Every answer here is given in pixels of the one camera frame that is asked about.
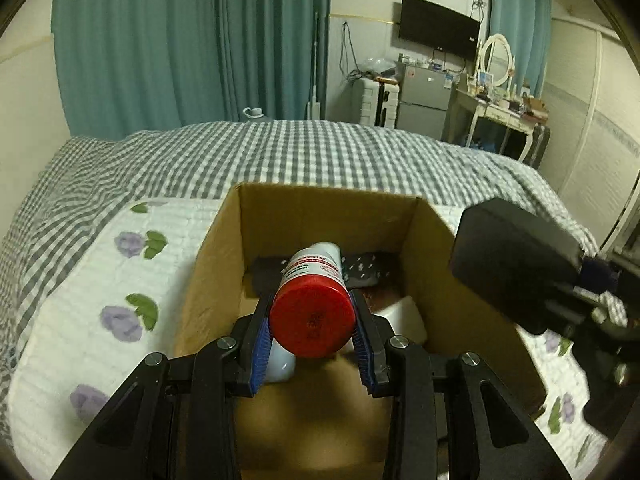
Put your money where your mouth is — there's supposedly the black rectangular box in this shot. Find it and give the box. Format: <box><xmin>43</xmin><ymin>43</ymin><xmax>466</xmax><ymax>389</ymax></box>
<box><xmin>449</xmin><ymin>198</ymin><xmax>585</xmax><ymax>335</ymax></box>

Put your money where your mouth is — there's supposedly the white charger cube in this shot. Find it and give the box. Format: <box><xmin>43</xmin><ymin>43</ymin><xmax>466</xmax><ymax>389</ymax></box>
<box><xmin>375</xmin><ymin>296</ymin><xmax>427</xmax><ymax>344</ymax></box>

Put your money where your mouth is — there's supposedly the light blue earbuds case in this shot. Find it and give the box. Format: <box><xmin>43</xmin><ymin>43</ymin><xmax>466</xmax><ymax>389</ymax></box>
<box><xmin>265</xmin><ymin>339</ymin><xmax>296</xmax><ymax>384</ymax></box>

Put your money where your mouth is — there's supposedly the white bottle red cap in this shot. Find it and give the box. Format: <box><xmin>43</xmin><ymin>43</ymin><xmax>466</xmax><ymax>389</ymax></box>
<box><xmin>269</xmin><ymin>242</ymin><xmax>356</xmax><ymax>359</ymax></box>

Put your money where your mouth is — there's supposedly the black remote control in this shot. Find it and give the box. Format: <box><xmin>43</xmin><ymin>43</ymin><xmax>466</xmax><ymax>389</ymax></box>
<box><xmin>247</xmin><ymin>252</ymin><xmax>402</xmax><ymax>295</ymax></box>

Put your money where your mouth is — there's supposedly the white floral quilt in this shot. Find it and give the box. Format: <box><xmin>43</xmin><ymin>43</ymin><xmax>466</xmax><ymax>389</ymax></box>
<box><xmin>9</xmin><ymin>198</ymin><xmax>606</xmax><ymax>479</ymax></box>

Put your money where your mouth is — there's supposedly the dark suitcase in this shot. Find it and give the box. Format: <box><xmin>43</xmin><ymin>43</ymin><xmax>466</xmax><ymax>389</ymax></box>
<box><xmin>525</xmin><ymin>125</ymin><xmax>551</xmax><ymax>169</ymax></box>

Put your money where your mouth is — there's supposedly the white louvered wardrobe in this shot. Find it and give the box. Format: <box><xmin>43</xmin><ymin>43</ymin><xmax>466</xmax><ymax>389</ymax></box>
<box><xmin>539</xmin><ymin>18</ymin><xmax>639</xmax><ymax>249</ymax></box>

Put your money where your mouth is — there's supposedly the white dressing table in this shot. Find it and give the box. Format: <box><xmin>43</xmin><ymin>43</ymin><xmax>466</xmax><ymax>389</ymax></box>
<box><xmin>444</xmin><ymin>89</ymin><xmax>536</xmax><ymax>162</ymax></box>

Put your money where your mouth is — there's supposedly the open cardboard box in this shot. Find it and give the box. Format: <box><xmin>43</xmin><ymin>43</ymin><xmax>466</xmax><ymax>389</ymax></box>
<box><xmin>175</xmin><ymin>183</ymin><xmax>547</xmax><ymax>479</ymax></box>

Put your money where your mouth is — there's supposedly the oval white vanity mirror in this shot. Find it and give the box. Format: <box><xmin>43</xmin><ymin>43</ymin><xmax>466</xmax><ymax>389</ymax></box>
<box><xmin>476</xmin><ymin>34</ymin><xmax>515</xmax><ymax>87</ymax></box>

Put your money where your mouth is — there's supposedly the grey small refrigerator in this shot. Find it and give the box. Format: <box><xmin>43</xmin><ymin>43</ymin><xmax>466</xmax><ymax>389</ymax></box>
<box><xmin>396</xmin><ymin>65</ymin><xmax>454</xmax><ymax>140</ymax></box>

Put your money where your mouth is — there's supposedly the grey checkered bedsheet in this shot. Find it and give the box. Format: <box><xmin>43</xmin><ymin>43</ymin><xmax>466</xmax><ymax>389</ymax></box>
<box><xmin>1</xmin><ymin>120</ymin><xmax>598</xmax><ymax>387</ymax></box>

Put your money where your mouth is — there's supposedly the white suitcase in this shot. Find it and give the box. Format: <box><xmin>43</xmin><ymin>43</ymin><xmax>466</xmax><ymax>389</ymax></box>
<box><xmin>350</xmin><ymin>78</ymin><xmax>400</xmax><ymax>128</ymax></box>

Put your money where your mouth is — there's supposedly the teal corner curtain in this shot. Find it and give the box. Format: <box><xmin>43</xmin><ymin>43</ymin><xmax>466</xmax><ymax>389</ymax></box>
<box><xmin>489</xmin><ymin>0</ymin><xmax>552</xmax><ymax>96</ymax></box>

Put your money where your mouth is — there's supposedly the clear water jug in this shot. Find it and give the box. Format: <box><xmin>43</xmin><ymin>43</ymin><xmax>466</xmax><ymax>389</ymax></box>
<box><xmin>242</xmin><ymin>107</ymin><xmax>266</xmax><ymax>122</ymax></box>

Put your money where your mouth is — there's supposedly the green window curtain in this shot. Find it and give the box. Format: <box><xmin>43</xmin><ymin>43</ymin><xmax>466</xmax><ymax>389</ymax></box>
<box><xmin>52</xmin><ymin>0</ymin><xmax>330</xmax><ymax>140</ymax></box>

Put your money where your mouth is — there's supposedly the black wall television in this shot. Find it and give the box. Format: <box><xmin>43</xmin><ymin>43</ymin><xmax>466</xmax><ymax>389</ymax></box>
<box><xmin>398</xmin><ymin>0</ymin><xmax>480</xmax><ymax>61</ymax></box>

